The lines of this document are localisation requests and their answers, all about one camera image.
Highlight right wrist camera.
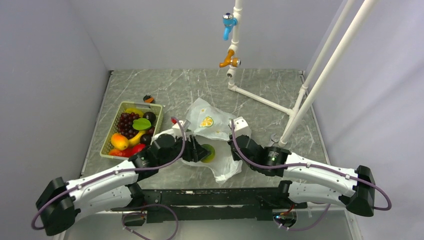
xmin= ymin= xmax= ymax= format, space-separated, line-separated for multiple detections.
xmin=228 ymin=116 xmax=252 ymax=140

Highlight white pvc pipe frame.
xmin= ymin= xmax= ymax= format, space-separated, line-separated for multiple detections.
xmin=224 ymin=0 xmax=379 ymax=148

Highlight beige plastic basket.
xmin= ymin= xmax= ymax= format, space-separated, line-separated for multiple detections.
xmin=100 ymin=101 xmax=163 ymax=160

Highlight purple cable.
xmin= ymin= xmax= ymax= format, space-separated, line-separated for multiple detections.
xmin=230 ymin=119 xmax=393 ymax=232
xmin=31 ymin=117 xmax=188 ymax=240

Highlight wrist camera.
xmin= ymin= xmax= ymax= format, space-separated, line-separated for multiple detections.
xmin=228 ymin=116 xmax=252 ymax=140
xmin=171 ymin=117 xmax=191 ymax=137

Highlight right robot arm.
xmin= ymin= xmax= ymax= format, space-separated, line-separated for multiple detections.
xmin=227 ymin=135 xmax=376 ymax=217

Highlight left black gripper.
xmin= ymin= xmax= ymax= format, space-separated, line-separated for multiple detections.
xmin=158 ymin=132 xmax=210 ymax=166

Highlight purple fake grapes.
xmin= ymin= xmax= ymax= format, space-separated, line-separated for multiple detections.
xmin=117 ymin=112 xmax=140 ymax=140

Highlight blue valve tap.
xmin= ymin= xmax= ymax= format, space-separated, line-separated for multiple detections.
xmin=222 ymin=12 xmax=238 ymax=41

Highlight dark purple fake fruit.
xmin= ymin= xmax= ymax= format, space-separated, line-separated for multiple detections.
xmin=142 ymin=111 xmax=157 ymax=125

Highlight orange valve tap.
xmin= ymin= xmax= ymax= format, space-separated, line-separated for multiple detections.
xmin=219 ymin=49 xmax=241 ymax=68

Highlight silver wrench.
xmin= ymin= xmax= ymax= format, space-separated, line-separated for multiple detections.
xmin=267 ymin=133 xmax=280 ymax=147

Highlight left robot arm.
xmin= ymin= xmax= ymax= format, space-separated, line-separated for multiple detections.
xmin=31 ymin=134 xmax=212 ymax=236

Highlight small orange black object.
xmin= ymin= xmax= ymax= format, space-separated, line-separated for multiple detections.
xmin=143 ymin=95 xmax=156 ymax=104

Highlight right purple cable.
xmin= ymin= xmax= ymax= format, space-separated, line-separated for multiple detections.
xmin=230 ymin=119 xmax=393 ymax=232

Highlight red fake apple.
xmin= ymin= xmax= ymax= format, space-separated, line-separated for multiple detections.
xmin=108 ymin=143 xmax=146 ymax=158

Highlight dark green fake orange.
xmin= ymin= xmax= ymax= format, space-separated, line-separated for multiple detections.
xmin=201 ymin=144 xmax=216 ymax=164

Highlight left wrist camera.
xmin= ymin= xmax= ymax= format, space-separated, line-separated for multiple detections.
xmin=171 ymin=117 xmax=191 ymax=137

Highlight white plastic bag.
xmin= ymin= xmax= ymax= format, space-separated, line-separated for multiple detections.
xmin=152 ymin=97 xmax=253 ymax=185

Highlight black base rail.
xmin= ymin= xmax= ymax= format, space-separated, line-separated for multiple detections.
xmin=113 ymin=187 xmax=308 ymax=223

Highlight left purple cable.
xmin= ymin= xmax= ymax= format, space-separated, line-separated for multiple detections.
xmin=31 ymin=117 xmax=188 ymax=240

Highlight yellow fake banana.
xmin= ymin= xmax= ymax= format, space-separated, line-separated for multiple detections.
xmin=124 ymin=108 xmax=146 ymax=147

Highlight orange fake mango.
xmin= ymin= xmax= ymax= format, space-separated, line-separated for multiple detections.
xmin=110 ymin=133 xmax=129 ymax=151

